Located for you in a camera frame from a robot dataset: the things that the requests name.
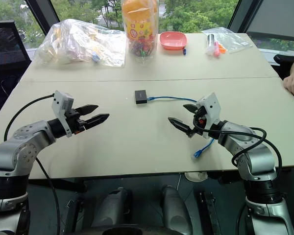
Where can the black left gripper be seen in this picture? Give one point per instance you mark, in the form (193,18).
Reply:
(74,123)

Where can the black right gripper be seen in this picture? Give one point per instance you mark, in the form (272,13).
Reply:
(200,123)

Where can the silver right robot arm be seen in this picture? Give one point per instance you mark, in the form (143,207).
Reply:
(254,159)

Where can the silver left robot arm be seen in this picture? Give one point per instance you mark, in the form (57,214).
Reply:
(17,149)

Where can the small black adapter box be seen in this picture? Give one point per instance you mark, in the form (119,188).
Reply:
(140,97)

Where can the white round fitting under table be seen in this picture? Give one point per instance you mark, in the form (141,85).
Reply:
(196,176)

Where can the small blue pen cap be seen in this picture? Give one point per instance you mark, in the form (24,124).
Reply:
(184,51)

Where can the large clear plastic bag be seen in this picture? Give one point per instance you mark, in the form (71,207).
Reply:
(76,44)

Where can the pink plastic bowl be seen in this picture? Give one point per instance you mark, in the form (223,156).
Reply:
(173,40)

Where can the silver metal cylinder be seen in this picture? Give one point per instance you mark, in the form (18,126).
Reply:
(211,40)

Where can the small clear zip bag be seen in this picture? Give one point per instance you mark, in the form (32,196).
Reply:
(232,39)

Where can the grey rounded robot leg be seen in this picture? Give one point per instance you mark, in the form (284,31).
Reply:
(112,208)
(175,210)

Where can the clear bottle with orange contents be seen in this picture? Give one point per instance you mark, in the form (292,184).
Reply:
(140,29)

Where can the black mesh office chair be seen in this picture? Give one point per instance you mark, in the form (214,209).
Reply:
(5,49)

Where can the black chair armrest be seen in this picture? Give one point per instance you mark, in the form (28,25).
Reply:
(283,63)

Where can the dark rounded robot torso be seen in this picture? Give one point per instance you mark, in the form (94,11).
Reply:
(132,231)

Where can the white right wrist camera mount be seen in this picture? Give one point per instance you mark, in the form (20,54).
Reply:
(212,107)

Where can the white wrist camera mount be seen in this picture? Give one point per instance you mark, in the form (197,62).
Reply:
(212,107)
(61,102)

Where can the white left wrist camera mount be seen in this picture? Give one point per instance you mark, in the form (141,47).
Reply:
(61,102)

